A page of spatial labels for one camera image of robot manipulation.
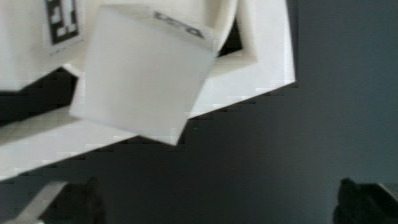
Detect white round stool seat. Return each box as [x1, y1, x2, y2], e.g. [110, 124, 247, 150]
[199, 0, 238, 50]

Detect white stool leg with tags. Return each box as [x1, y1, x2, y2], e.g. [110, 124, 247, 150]
[0, 0, 101, 91]

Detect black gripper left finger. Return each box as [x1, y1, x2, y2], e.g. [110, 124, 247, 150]
[10, 178, 106, 224]

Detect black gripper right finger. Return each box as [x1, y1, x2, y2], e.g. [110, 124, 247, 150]
[332, 178, 398, 224]

